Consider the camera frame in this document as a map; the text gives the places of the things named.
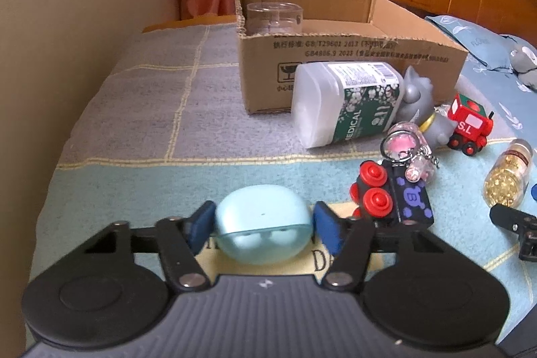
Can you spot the small blue object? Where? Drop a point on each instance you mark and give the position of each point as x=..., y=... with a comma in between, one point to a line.
x=534, y=192

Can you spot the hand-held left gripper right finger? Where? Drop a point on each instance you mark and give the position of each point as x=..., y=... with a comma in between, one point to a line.
x=329, y=228

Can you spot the clear plastic container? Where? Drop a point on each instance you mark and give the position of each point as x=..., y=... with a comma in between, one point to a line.
x=272, y=18

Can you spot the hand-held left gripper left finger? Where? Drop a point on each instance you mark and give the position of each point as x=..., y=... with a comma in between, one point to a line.
x=201, y=226

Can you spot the cardboard box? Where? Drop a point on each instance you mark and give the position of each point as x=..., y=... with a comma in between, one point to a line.
x=268, y=81

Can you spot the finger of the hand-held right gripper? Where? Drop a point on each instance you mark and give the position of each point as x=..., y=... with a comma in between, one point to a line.
x=503, y=215

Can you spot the wooden bed frame edge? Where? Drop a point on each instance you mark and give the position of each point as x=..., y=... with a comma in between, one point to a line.
x=184, y=23

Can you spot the light blue earbud case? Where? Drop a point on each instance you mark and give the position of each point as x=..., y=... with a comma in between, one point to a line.
x=260, y=215

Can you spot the plaid grey teal blanket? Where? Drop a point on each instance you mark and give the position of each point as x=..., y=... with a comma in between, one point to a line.
x=126, y=110

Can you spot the blue leaf-print bedsheet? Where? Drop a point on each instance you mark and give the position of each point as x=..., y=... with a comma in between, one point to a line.
x=512, y=102

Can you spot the white jar with green label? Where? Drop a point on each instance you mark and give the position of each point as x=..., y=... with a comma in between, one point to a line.
x=319, y=106

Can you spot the black toy train red wheels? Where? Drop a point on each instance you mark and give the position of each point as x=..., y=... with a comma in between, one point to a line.
x=409, y=198

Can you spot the blue leaf-print pillow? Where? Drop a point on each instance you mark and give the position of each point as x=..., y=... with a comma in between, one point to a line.
x=470, y=35

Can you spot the red toy train car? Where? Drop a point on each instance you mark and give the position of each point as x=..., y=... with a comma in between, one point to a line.
x=465, y=119

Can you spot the grey cat toy figure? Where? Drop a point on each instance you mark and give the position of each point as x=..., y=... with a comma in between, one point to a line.
x=413, y=93

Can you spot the clear bottle of gold flakes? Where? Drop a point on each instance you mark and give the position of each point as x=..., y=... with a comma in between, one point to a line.
x=503, y=182

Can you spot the grey plush toy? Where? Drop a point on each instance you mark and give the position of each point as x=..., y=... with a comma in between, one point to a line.
x=524, y=64

